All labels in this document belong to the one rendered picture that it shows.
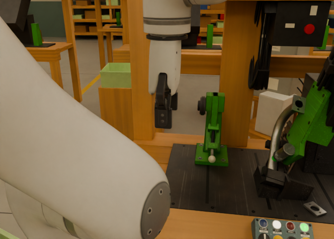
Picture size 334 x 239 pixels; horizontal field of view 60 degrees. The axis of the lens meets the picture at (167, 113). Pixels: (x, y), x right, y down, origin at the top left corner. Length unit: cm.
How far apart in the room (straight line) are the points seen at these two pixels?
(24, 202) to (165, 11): 34
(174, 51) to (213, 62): 81
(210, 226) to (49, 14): 1139
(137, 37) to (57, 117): 99
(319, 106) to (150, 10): 59
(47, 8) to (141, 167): 1171
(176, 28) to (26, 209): 35
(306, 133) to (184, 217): 44
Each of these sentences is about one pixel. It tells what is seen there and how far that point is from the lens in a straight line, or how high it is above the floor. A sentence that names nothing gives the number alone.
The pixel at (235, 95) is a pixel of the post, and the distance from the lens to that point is 126.
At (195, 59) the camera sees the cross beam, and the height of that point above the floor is 125.
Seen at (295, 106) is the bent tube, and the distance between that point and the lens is 99.
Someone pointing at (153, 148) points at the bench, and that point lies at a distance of 131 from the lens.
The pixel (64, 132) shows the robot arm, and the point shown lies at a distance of 27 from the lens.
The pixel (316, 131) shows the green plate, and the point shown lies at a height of 115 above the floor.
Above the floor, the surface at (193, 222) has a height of 90.
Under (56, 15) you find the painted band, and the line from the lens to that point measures 1187.
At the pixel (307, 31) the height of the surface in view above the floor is 140.
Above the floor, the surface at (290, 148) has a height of 109.
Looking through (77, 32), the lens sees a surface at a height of 26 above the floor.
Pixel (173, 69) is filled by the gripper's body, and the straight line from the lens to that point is 50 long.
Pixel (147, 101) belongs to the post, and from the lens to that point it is 129.
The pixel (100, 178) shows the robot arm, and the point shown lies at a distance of 30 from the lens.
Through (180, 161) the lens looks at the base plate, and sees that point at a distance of 117.
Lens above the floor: 152
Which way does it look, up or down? 23 degrees down
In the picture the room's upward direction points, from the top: straight up
